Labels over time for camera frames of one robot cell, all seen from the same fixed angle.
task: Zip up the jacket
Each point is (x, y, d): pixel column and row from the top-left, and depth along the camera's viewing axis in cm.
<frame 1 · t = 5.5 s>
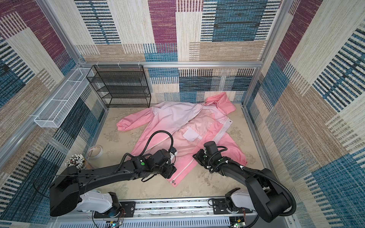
left hand: (172, 165, 80), fingers open
right hand: (192, 158, 87), fingers closed
pink hooded zip jacket: (185, 133, 100), point 4 cm above the table
cup of white-tipped markers: (77, 160, 73), point 19 cm above the table

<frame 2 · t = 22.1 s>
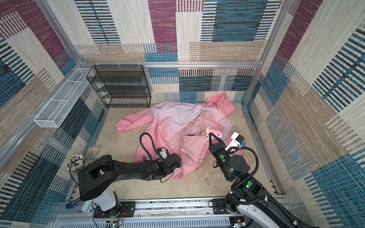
left hand: (181, 157, 87), fingers open
right hand: (206, 135, 65), fingers closed
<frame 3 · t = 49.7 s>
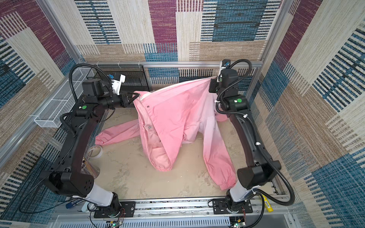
left hand: (137, 92, 70), fingers closed
right hand: (216, 81, 72), fingers closed
pink hooded zip jacket: (185, 113, 84), point 25 cm above the table
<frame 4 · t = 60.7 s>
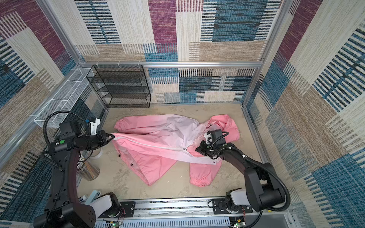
left hand: (111, 134, 74), fingers closed
right hand: (195, 150, 86), fingers closed
pink hooded zip jacket: (150, 145, 81), point 17 cm above the table
